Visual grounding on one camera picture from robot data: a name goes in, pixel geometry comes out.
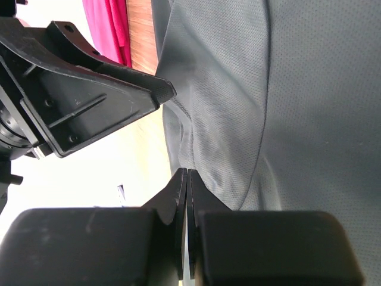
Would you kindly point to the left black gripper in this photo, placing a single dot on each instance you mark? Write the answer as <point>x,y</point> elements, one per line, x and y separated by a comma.
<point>61,112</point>

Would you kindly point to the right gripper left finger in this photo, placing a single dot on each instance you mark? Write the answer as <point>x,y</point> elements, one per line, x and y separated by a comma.
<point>99,246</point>

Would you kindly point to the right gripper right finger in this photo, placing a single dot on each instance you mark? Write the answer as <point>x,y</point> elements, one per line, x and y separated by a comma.
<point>227,247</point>

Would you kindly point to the grey t shirt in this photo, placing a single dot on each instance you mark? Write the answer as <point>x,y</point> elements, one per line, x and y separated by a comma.
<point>278,106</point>

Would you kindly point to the folded pink t shirt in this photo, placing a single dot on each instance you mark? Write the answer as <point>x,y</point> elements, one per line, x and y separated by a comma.
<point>109,29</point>

